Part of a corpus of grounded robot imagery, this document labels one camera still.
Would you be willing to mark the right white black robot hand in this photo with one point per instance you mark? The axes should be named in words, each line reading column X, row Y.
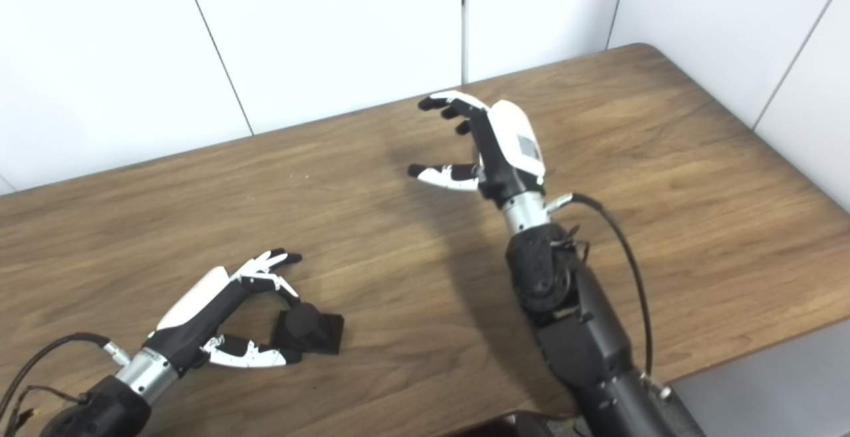
column 508, row 158

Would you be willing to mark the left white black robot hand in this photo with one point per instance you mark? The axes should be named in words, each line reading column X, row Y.
column 199, row 311

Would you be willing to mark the black peg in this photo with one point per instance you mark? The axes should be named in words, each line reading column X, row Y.
column 315, row 331

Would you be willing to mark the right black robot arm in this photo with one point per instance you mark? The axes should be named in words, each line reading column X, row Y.
column 584, row 344

